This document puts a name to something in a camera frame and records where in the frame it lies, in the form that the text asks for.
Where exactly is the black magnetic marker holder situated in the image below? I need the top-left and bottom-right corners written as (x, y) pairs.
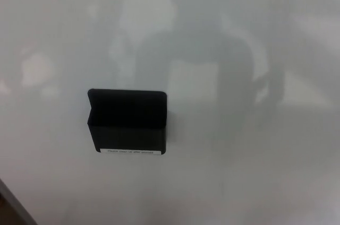
top-left (87, 88), bottom-right (168, 156)

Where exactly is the white glossy whiteboard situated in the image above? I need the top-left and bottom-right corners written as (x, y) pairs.
top-left (0, 0), bottom-right (340, 225)

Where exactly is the grey whiteboard frame edge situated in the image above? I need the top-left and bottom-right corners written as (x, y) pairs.
top-left (0, 177), bottom-right (38, 225)

